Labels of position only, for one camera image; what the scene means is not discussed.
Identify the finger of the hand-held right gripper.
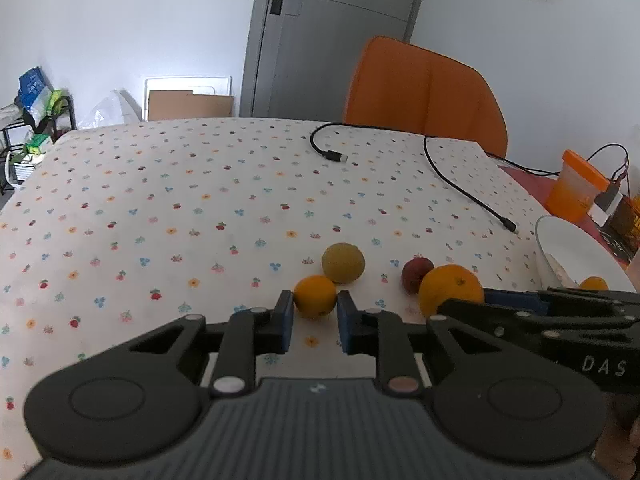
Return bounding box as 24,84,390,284
437,298,640,357
483,286,640,317

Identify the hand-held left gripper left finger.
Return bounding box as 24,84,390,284
114,289,296,398

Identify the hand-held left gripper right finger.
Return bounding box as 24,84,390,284
337,289,526,396

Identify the small round orange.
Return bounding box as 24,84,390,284
293,275,338,319

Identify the large orange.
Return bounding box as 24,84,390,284
418,264,485,318

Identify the yellow-green plum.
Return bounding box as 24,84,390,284
321,242,366,284

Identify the red plum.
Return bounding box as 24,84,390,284
401,256,435,294

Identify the white bowl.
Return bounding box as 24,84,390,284
534,215,640,295

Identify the person's right hand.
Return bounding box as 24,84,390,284
594,394,640,480

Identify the red-orange printed table mat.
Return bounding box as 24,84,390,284
492,157,640,268

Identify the orange lidded plastic cup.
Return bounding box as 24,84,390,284
545,149,610,224

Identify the black power adapter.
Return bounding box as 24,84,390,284
594,182,625,222

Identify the floral printed tablecloth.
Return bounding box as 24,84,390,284
0,117,553,480

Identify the orange chair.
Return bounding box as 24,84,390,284
342,36,509,159

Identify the brown cardboard sheet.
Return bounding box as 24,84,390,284
148,90,235,122

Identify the white board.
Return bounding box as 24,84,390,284
143,75,233,121

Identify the clear plastic bag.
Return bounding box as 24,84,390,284
80,89,144,131

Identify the grey door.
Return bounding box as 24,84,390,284
239,0,432,120

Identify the black metal rack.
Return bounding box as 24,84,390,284
0,95,77,196

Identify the green packet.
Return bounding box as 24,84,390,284
45,89,71,117

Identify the blue bag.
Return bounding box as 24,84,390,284
19,66,51,111

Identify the black usb cable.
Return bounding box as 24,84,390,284
309,121,518,234

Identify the black charger cable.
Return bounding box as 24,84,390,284
480,144,630,188

